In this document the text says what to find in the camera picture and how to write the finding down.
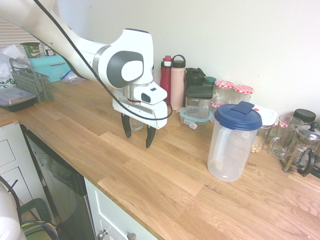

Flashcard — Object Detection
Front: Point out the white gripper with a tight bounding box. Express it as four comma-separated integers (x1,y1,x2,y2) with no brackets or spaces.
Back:
111,91,169,150

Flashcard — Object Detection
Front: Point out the clear pitcher with blue lid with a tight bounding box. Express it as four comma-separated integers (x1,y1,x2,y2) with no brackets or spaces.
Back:
206,101,263,183

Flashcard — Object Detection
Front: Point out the red water bottle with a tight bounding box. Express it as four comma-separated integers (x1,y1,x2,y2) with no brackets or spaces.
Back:
159,55,173,101

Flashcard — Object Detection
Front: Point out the pink water bottle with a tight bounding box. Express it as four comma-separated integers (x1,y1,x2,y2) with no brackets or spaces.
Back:
170,54,187,112

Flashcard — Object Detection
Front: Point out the clear drinking glass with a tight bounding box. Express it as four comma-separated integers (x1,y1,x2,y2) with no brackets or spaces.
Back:
129,116,145,132

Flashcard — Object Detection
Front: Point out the glass container with teal lid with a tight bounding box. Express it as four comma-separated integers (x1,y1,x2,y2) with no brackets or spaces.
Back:
178,105,216,130

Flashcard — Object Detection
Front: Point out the clear container with black lid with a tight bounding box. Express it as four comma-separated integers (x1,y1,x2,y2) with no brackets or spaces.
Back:
184,85,215,118

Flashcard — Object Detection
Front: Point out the dark shaker bottle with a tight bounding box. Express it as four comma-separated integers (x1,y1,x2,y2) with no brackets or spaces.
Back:
184,67,207,107

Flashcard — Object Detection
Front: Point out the small jar red checkered lid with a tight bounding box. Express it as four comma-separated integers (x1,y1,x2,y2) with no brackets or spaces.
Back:
210,100,222,116

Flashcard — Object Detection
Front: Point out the clear zip bag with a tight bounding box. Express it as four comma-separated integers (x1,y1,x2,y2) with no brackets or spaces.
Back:
59,69,86,86

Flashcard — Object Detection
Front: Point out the jar with green lid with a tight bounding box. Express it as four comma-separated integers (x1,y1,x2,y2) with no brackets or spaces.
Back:
202,76,218,87

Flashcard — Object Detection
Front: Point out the pale green drawer cabinet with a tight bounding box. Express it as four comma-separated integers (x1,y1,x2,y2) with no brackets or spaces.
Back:
83,177,161,240

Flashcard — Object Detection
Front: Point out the jar with red checkered lid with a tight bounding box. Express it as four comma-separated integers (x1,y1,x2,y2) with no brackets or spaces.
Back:
231,84,255,105
213,79,235,107

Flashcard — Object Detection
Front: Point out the black dishwasher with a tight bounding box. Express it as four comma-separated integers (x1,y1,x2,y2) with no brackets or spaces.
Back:
19,123,97,240

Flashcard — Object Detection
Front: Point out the teal bread box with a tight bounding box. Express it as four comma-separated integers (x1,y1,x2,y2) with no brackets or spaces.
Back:
27,53,76,84

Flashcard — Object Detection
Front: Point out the grey cutlery basket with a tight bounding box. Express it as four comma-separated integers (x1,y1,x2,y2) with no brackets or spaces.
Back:
9,57,55,104

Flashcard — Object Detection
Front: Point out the small dark jar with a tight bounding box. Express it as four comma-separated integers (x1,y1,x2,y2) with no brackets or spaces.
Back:
41,43,56,57

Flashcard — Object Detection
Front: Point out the white cabinet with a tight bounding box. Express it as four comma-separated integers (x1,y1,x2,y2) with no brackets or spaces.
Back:
0,122,48,206

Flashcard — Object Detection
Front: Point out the black food container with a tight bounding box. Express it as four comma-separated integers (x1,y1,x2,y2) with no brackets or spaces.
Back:
0,88,38,113

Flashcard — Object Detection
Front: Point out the clear canister with white lid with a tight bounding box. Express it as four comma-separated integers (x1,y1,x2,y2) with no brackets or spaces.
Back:
250,104,279,154

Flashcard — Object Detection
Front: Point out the green oatmeal cup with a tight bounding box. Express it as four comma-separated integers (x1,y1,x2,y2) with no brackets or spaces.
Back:
20,41,41,59

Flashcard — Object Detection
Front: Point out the clear glass mug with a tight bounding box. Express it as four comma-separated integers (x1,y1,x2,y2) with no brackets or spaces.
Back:
267,114,305,161

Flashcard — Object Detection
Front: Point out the white plastic bag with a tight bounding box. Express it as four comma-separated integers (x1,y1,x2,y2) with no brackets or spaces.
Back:
0,44,32,91

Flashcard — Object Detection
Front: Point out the white window blind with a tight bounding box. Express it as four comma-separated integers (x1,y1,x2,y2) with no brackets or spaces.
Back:
0,17,38,51

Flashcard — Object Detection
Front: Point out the jar with black lid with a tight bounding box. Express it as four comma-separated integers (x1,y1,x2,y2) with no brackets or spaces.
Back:
292,108,317,126

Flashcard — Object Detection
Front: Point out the glass French press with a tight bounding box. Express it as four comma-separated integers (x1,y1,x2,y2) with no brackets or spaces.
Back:
282,121,320,178

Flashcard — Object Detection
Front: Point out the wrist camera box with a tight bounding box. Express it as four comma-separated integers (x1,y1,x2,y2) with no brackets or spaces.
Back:
132,83,168,105

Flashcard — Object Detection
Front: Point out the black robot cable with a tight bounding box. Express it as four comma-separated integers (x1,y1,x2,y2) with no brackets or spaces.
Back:
33,0,174,120

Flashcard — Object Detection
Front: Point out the silver drawer handle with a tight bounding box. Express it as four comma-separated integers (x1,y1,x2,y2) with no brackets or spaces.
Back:
96,229,138,240

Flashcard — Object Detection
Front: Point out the coloured cable bundle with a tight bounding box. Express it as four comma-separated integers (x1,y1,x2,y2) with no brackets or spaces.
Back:
19,197,61,240

